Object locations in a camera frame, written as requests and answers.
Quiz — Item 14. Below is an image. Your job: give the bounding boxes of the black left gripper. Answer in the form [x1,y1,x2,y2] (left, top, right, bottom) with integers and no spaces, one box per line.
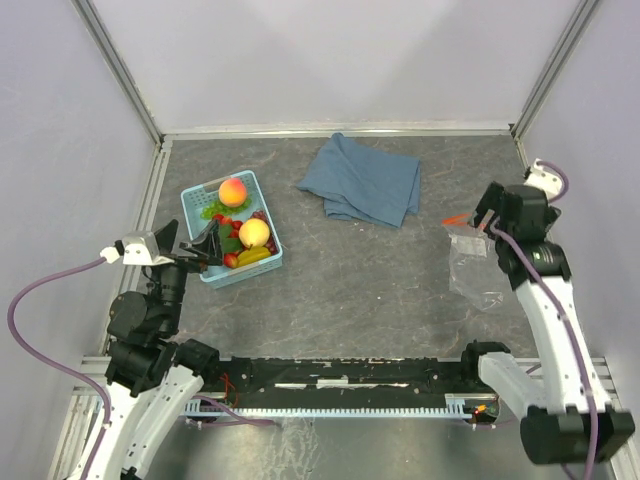
[150,216,225,331]

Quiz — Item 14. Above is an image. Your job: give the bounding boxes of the orange-red toy peach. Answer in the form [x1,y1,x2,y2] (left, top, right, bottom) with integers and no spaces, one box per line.
[218,177,248,208]

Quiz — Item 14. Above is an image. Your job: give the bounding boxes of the yellow toy pear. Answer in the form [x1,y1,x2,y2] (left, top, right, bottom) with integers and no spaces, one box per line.
[238,218,271,249]

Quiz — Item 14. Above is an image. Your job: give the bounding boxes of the clear zip bag orange zipper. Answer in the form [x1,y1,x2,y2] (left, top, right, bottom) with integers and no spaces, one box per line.
[441,214,507,311]

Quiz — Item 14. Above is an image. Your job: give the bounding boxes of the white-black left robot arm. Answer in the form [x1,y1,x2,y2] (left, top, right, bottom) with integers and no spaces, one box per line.
[71,220,223,479]

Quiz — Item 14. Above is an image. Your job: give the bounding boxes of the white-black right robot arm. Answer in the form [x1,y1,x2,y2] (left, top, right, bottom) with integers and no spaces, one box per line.
[458,182,635,478]

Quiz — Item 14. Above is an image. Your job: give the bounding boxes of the green toy leaves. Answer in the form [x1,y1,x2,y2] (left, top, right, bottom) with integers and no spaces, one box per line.
[218,225,244,254]

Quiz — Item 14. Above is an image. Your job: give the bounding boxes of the light blue plastic basket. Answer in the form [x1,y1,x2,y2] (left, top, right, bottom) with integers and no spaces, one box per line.
[181,170,283,288]

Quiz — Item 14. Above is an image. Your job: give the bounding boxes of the green toy grapes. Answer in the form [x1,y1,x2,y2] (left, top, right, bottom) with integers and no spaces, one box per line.
[200,197,252,220]

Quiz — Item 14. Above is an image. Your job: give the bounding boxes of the red toy strawberry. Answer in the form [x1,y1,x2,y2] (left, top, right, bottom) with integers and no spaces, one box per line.
[223,253,238,269]
[212,214,243,230]

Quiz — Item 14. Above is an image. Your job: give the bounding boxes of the yellow toy starfruit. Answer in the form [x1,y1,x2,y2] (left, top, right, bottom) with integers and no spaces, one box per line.
[236,246,272,268]

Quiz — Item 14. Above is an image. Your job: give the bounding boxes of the purple toy grapes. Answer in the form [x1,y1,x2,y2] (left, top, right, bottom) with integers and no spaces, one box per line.
[251,209,278,255]

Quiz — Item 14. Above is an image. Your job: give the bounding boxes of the blue folded cloth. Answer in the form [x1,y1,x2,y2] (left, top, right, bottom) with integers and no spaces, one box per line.
[297,133,421,228]

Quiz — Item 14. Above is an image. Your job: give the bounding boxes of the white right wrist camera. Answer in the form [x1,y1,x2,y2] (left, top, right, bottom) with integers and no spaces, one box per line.
[524,158,569,203]

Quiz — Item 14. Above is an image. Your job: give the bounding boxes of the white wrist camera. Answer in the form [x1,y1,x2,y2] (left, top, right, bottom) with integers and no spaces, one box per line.
[100,231,174,267]
[524,158,569,203]

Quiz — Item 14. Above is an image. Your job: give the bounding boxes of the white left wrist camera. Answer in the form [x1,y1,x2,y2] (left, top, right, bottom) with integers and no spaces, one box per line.
[100,231,174,267]

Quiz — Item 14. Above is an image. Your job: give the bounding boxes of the aluminium frame post right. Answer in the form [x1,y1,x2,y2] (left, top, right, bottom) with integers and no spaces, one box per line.
[510,0,601,141]

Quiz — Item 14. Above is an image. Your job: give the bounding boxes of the aluminium frame post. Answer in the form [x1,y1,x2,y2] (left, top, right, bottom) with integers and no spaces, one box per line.
[510,0,601,141]
[69,0,169,144]

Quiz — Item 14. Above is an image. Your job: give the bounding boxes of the light blue cable duct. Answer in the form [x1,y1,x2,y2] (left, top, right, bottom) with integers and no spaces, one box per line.
[182,393,476,419]

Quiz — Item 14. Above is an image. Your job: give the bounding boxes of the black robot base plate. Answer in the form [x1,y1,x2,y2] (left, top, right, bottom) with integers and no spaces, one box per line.
[203,357,496,410]

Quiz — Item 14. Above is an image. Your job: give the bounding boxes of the aluminium frame post left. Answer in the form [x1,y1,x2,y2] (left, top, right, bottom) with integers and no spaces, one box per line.
[69,0,169,144]

